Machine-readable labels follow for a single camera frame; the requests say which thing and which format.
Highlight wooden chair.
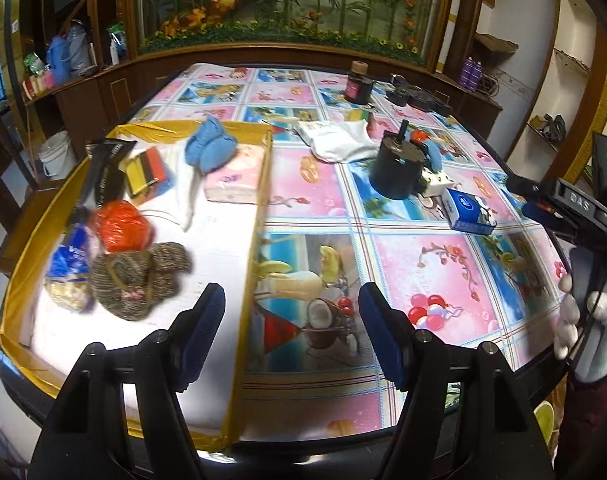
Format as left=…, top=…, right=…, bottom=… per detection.
left=0, top=87, right=67, bottom=277

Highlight clear blue printed plastic bag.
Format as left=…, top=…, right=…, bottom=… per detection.
left=44, top=224, right=102, bottom=312

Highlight blue knitted cloth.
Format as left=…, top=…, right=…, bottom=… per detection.
left=184, top=116, right=238, bottom=172

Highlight brown knitted hat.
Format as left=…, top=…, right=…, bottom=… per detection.
left=90, top=241, right=194, bottom=321

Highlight blue tissue pack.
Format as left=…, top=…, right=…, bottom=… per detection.
left=442, top=187, right=499, bottom=235

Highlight red plastic bag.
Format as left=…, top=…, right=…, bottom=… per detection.
left=94, top=200, right=155, bottom=254

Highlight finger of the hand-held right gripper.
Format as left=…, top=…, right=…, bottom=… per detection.
left=521, top=201, right=567, bottom=231
left=506, top=174, right=555, bottom=198

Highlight black snack packet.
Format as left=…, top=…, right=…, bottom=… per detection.
left=76, top=139, right=137, bottom=211

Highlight white power adapter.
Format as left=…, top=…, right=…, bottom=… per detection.
left=416, top=167, right=457, bottom=197

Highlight dark shoes on rack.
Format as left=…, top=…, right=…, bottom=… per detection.
left=530, top=114, right=567, bottom=149

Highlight grey thermos jug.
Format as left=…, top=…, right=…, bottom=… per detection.
left=66, top=20, right=93, bottom=72

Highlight dark bottle with cork lid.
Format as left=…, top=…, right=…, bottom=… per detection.
left=344, top=60, right=373, bottom=106

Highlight yellow green object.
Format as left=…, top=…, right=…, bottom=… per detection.
left=533, top=400, right=557, bottom=457

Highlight black cylinder holder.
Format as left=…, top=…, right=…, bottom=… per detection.
left=369, top=120, right=427, bottom=201

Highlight pink tissue pack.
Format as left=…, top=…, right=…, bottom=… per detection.
left=204, top=144, right=270, bottom=205

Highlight blue thermos jug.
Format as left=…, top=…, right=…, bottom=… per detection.
left=47, top=36, right=72, bottom=86

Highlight artificial flower display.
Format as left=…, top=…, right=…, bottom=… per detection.
left=138, top=0, right=435, bottom=64

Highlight person's right hand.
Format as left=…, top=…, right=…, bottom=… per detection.
left=553, top=274, right=607, bottom=382

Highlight yellow-rimmed white tray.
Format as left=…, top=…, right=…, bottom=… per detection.
left=0, top=119, right=275, bottom=453

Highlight printed pink tablecloth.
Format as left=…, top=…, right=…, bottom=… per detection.
left=118, top=62, right=573, bottom=443

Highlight small blue cloth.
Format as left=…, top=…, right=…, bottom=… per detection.
left=423, top=141, right=444, bottom=172

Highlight tangled cables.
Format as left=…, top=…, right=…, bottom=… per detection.
left=482, top=70, right=507, bottom=99

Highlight pink box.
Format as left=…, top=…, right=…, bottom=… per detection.
left=22, top=71, right=54, bottom=99

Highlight black device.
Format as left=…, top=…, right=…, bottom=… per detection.
left=390, top=74, right=453, bottom=117

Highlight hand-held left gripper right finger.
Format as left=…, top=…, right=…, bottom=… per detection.
left=358, top=282, right=557, bottom=480

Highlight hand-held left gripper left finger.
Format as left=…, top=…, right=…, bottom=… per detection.
left=28, top=282, right=227, bottom=480

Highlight person's right forearm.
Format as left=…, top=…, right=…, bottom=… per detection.
left=553, top=360, right=607, bottom=480

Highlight white cloth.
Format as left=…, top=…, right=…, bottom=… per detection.
left=295, top=120, right=380, bottom=164

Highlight wooden display cabinet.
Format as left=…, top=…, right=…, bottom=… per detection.
left=21, top=0, right=504, bottom=151

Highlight white bucket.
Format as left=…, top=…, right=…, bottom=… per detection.
left=38, top=131, right=80, bottom=179

